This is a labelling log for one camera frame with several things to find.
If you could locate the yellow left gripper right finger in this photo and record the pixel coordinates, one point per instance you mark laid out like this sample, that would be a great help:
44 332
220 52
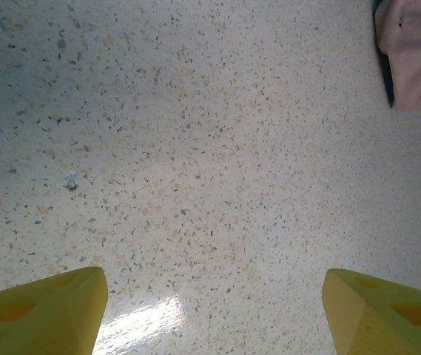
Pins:
387 321

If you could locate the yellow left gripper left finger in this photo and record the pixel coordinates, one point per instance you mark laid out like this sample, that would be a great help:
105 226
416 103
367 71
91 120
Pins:
40 318

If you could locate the pink t-shirt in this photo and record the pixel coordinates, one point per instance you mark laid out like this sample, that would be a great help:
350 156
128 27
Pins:
417 55

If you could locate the small grey lint speck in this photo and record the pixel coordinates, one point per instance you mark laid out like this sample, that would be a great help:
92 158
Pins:
70 182

